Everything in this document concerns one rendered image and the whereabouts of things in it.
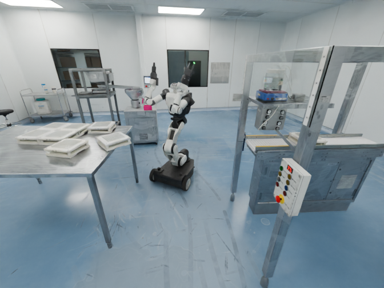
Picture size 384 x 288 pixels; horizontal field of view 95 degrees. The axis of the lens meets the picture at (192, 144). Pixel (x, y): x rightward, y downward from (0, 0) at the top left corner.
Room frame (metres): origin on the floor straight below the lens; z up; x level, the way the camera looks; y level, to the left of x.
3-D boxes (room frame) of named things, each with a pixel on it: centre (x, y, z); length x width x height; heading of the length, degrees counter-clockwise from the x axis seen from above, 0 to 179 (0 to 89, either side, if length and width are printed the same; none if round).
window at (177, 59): (6.48, 0.14, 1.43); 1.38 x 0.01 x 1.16; 100
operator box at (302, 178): (0.77, -0.53, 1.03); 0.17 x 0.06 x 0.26; 4
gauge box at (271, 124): (1.51, -0.69, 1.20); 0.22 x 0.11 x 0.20; 94
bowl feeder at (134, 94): (3.75, 1.13, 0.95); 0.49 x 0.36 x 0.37; 100
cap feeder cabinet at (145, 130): (3.71, 1.07, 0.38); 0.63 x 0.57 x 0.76; 100
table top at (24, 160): (1.63, 1.51, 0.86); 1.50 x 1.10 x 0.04; 91
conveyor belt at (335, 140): (1.67, -1.26, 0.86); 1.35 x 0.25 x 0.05; 94
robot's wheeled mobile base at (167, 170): (2.34, 0.22, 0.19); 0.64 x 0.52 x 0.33; 157
